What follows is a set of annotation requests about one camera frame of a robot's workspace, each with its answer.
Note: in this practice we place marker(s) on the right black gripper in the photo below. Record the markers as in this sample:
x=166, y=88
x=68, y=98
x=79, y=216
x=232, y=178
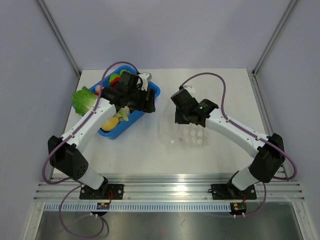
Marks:
x=179, y=120

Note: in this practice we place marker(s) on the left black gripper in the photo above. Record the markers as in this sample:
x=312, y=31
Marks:
x=147, y=106

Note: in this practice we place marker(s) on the clear dotted zip bag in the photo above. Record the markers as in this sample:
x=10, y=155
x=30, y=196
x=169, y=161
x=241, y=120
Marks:
x=173, y=134

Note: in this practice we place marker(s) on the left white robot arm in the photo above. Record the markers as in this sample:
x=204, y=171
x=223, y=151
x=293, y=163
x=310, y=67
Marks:
x=65, y=152

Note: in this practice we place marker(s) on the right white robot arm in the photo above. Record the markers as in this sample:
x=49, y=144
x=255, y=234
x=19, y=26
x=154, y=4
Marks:
x=265, y=150

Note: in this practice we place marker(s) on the blue plastic bin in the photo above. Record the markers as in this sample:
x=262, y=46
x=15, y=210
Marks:
x=135, y=120

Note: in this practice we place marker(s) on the white cauliflower toy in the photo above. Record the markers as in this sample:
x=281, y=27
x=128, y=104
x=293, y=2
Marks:
x=123, y=114

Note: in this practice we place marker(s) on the green bumpy fruit toy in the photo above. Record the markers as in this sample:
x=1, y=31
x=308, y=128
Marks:
x=124, y=72

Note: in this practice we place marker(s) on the yellow pear toy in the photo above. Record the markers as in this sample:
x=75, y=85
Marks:
x=110, y=124

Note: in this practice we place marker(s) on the green apple toy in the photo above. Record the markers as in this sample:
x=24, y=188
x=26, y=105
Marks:
x=113, y=77

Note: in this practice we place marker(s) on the pink egg toy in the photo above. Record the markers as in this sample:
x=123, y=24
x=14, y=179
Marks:
x=98, y=88

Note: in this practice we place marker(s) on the green lettuce toy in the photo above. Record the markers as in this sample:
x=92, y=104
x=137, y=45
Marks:
x=82, y=100

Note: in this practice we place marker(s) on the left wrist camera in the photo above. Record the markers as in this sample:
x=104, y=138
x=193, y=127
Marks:
x=145, y=77

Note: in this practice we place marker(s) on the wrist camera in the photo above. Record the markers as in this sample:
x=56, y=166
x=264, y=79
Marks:
x=190, y=89
x=145, y=77

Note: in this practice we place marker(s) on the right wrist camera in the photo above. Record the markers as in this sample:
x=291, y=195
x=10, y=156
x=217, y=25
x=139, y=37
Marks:
x=190, y=89

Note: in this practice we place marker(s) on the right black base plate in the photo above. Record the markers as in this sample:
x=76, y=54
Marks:
x=224, y=191

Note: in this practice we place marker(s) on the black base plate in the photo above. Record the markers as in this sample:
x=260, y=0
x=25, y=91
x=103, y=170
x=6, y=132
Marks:
x=224, y=191
x=111, y=191

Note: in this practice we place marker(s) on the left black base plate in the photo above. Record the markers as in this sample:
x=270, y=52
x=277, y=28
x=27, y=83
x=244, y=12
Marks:
x=111, y=191

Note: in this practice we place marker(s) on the aluminium rail frame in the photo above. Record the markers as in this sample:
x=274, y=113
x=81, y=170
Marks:
x=171, y=188

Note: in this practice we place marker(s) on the slotted white cable duct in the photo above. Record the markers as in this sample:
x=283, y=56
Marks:
x=220, y=207

